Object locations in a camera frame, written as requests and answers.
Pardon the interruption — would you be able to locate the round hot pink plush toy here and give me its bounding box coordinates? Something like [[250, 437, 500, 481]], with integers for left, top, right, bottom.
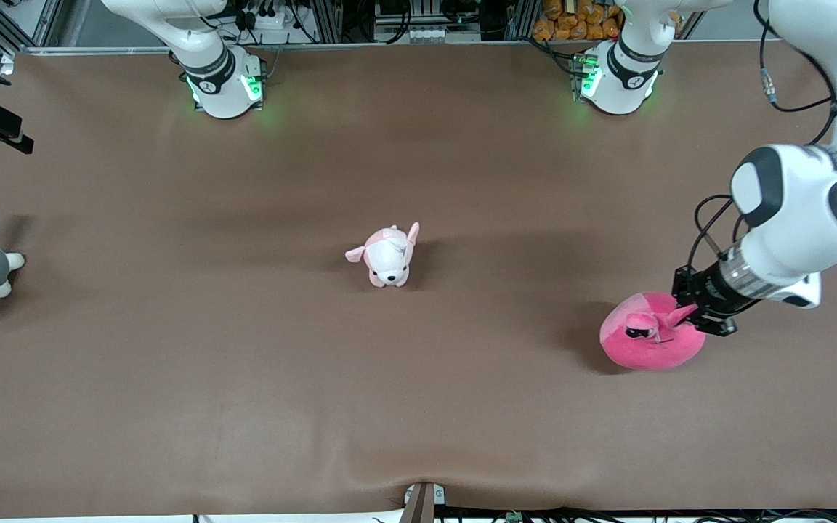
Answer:
[[599, 292, 708, 372]]

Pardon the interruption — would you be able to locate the white power strip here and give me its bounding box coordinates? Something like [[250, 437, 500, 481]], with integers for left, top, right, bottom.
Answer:
[[406, 26, 464, 43]]

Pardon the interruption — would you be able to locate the orange items bin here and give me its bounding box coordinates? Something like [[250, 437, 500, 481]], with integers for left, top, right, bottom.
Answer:
[[532, 0, 623, 41]]

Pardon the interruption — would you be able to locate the pale pink white plush dog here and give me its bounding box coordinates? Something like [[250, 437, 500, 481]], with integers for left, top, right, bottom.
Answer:
[[345, 222, 421, 288]]

